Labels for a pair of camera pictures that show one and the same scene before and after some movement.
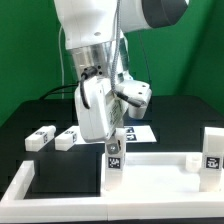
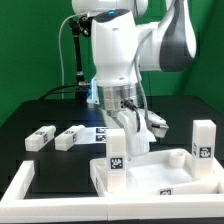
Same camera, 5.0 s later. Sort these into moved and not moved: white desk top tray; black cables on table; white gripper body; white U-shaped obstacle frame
Moved: white desk top tray; white gripper body
Not moved: black cables on table; white U-shaped obstacle frame
